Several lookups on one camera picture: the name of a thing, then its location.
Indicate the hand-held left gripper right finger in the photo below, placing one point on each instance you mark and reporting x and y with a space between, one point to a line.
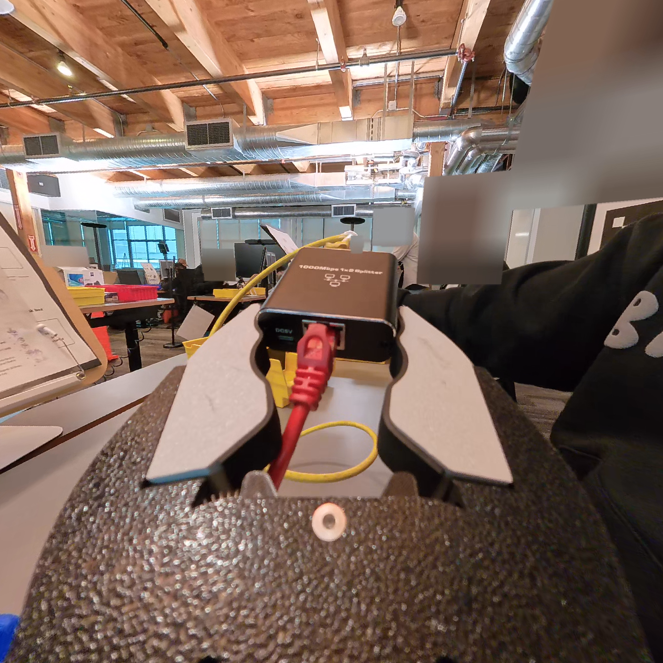
450 409

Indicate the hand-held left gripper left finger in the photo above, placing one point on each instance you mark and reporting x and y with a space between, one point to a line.
212 404

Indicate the black network splitter box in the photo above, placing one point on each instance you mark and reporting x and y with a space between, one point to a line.
336 290

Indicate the blue plastic bin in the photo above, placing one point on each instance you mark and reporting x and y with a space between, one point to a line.
6 629

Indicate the person's right forearm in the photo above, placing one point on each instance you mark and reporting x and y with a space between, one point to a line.
492 326

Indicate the grey desk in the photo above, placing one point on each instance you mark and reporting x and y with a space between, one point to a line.
52 492

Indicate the yellow plastic bin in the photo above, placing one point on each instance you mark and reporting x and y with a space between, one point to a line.
282 383

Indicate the orange traffic cone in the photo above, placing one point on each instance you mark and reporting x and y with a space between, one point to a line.
107 344

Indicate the wooden top table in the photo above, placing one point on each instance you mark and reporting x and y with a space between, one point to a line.
129 305

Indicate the red plastic basket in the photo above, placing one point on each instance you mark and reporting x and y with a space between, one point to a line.
129 292

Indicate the black screen on stand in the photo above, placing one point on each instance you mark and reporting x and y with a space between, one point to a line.
248 259

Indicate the yellow storage basket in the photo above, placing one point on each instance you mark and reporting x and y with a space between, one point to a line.
85 296

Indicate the person in black hoodie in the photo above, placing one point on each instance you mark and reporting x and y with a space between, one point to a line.
611 466

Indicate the wooden instruction board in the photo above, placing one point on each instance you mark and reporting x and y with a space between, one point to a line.
31 311
282 241

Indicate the white blue cardboard box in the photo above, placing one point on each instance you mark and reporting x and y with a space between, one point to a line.
80 277

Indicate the silver ventilation duct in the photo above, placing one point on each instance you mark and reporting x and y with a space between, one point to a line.
259 189
311 134

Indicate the black wall speaker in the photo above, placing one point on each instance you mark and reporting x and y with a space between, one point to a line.
44 185

